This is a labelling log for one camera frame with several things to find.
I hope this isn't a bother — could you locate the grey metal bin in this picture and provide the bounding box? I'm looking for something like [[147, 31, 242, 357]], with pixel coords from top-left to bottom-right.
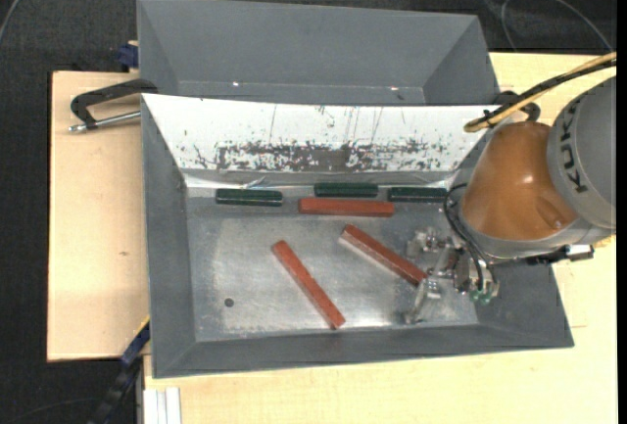
[[135, 0, 575, 379]]

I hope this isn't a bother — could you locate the dark green flat block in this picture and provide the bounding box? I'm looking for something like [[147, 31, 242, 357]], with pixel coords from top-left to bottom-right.
[[386, 185, 450, 205], [215, 187, 285, 209], [313, 181, 380, 200]]

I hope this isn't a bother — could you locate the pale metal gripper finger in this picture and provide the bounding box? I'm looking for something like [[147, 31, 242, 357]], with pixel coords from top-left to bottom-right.
[[407, 226, 446, 259], [402, 277, 443, 325]]

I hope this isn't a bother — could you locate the pale wood flat board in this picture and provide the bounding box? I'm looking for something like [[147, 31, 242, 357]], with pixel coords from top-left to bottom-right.
[[46, 70, 151, 362]]

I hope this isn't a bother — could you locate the red-brown flat block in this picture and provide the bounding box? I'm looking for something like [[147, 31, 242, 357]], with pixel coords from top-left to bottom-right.
[[270, 239, 347, 331], [297, 196, 397, 219], [337, 223, 429, 288]]

